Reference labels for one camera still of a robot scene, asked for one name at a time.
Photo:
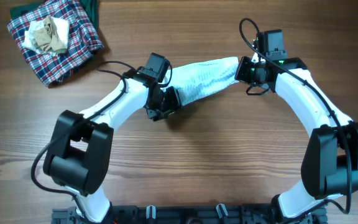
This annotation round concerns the beige crumpled garment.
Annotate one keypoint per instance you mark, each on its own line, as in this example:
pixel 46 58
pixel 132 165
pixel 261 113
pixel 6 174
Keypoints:
pixel 52 36

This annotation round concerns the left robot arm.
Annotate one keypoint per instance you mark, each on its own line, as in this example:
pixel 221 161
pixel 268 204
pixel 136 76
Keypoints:
pixel 77 157

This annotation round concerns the white crumpled garment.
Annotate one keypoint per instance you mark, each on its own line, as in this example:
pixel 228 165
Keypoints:
pixel 29 42

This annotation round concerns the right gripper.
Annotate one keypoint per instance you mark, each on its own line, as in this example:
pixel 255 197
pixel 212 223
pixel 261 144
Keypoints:
pixel 245 70

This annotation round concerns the light blue striped baby pants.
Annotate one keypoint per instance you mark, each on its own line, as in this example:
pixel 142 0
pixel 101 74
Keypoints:
pixel 199 80

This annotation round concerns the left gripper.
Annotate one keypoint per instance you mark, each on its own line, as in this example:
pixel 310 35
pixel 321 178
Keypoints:
pixel 174 104

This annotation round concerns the red blue plaid garment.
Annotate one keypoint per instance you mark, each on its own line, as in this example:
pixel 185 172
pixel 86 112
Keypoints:
pixel 83 40

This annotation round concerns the dark green garment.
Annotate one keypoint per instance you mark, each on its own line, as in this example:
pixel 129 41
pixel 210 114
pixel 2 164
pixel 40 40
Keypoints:
pixel 91 8

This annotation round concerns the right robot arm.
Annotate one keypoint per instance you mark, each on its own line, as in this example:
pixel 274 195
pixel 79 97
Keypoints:
pixel 330 165

